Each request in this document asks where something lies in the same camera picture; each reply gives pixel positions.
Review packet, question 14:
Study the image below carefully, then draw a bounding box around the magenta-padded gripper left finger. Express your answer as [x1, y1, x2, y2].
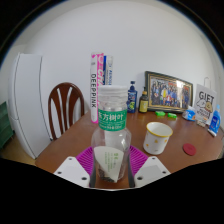
[53, 145, 98, 189]

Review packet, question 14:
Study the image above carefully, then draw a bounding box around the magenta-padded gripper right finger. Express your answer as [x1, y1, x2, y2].
[128, 145, 172, 189]

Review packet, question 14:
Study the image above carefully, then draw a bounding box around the clear green-label drink bottle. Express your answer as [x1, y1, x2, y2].
[90, 85, 133, 184]

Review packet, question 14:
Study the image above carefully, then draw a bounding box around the white yellow-rimmed enamel cup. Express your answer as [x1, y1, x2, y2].
[142, 121, 174, 156]

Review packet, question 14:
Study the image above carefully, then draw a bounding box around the flat round red coaster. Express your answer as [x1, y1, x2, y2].
[182, 143, 197, 157]

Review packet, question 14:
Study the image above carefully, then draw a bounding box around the dark wooden chair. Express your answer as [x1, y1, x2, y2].
[47, 82, 86, 140]

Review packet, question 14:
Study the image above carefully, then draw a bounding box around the dark yellow-label pump bottle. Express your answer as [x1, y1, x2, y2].
[138, 87, 150, 114]

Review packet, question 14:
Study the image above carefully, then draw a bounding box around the blue tissue pack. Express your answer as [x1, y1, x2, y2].
[181, 105, 198, 122]

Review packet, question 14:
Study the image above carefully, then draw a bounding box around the small snack packet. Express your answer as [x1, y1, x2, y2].
[195, 119, 207, 128]

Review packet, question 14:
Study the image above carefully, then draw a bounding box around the dark blue pump bottle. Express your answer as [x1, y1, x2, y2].
[126, 80, 139, 114]

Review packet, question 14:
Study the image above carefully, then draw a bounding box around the framed group photo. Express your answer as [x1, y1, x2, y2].
[144, 70, 194, 113]

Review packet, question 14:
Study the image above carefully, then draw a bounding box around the blue detergent bottle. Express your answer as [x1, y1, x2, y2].
[208, 104, 222, 137]

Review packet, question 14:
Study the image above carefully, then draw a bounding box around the white refrigerator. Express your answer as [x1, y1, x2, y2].
[7, 52, 51, 160]

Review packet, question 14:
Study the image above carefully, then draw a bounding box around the green plastic crate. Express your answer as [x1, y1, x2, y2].
[0, 101, 15, 149]

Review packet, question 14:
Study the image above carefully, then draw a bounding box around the white paper gift bag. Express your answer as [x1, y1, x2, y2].
[192, 77, 218, 126]

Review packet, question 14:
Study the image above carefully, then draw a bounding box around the tall pink printed box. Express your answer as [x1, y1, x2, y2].
[89, 52, 107, 124]

